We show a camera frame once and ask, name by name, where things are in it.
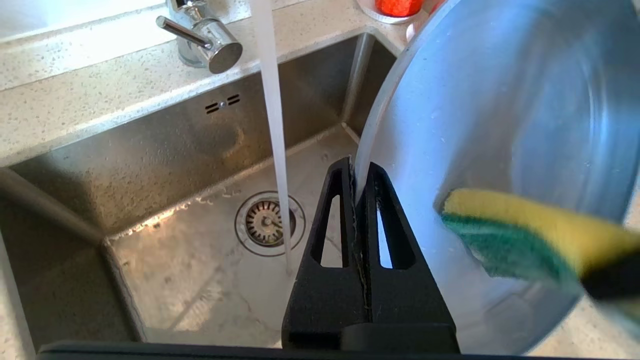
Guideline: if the stainless steel sink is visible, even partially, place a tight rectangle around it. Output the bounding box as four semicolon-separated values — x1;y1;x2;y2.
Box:
0;27;401;351

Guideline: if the metal drain strainer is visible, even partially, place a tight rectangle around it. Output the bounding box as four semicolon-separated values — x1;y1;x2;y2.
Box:
235;191;307;258

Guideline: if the orange toy pumpkin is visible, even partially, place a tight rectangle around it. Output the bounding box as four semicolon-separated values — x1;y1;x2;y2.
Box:
375;0;424;18

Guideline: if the grey plate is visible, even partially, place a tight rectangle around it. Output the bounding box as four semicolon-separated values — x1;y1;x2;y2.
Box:
353;0;640;356

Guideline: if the chrome faucet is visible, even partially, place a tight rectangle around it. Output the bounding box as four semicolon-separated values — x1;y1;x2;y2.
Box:
155;0;244;75

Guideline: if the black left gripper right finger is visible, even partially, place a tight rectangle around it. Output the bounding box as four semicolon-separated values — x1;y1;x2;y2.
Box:
361;162;460;354

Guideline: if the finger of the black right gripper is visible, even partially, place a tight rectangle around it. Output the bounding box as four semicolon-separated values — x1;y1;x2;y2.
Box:
580;250;640;303

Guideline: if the yellow green sponge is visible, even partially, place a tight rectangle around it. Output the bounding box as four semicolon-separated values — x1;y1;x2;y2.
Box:
441;188;640;326

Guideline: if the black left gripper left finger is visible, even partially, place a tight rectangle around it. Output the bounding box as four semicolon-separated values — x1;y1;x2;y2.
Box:
281;156;371;351

